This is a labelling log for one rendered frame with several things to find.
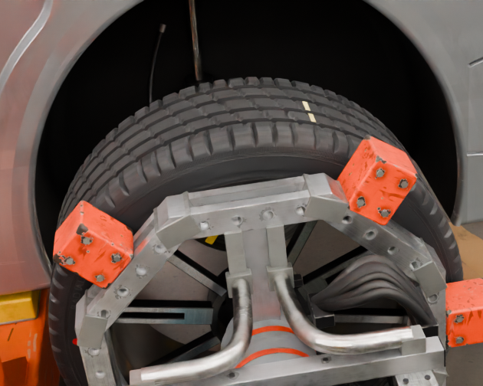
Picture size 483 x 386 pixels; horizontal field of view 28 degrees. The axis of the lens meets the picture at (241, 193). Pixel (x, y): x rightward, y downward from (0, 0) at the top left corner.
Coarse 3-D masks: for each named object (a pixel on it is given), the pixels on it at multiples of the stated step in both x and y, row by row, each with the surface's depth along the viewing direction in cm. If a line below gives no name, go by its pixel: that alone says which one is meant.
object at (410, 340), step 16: (272, 240) 132; (272, 256) 134; (272, 272) 134; (288, 272) 134; (272, 288) 135; (288, 288) 131; (288, 304) 128; (288, 320) 126; (304, 320) 124; (304, 336) 123; (320, 336) 121; (336, 336) 121; (352, 336) 121; (368, 336) 120; (384, 336) 120; (400, 336) 120; (416, 336) 121; (336, 352) 121; (352, 352) 120; (368, 352) 121; (400, 352) 122; (416, 352) 121
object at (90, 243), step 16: (80, 208) 133; (96, 208) 135; (64, 224) 135; (80, 224) 129; (96, 224) 132; (112, 224) 135; (64, 240) 130; (80, 240) 130; (96, 240) 130; (112, 240) 131; (128, 240) 134; (64, 256) 130; (80, 256) 131; (96, 256) 131; (112, 256) 131; (128, 256) 132; (80, 272) 132; (96, 272) 132; (112, 272) 133
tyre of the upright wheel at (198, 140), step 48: (192, 96) 150; (240, 96) 147; (288, 96) 148; (336, 96) 155; (144, 144) 142; (192, 144) 136; (240, 144) 135; (288, 144) 136; (336, 144) 138; (96, 192) 143; (144, 192) 137; (432, 240) 146; (384, 384) 160
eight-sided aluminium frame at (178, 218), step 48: (192, 192) 135; (240, 192) 134; (288, 192) 135; (336, 192) 132; (144, 240) 132; (384, 240) 135; (96, 288) 139; (432, 288) 140; (96, 336) 137; (96, 384) 142
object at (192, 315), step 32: (288, 256) 147; (352, 256) 149; (224, 288) 149; (320, 288) 151; (128, 320) 150; (160, 320) 151; (192, 320) 151; (224, 320) 157; (352, 320) 155; (384, 320) 156; (128, 352) 161; (160, 352) 172; (192, 352) 154; (320, 352) 157; (128, 384) 154
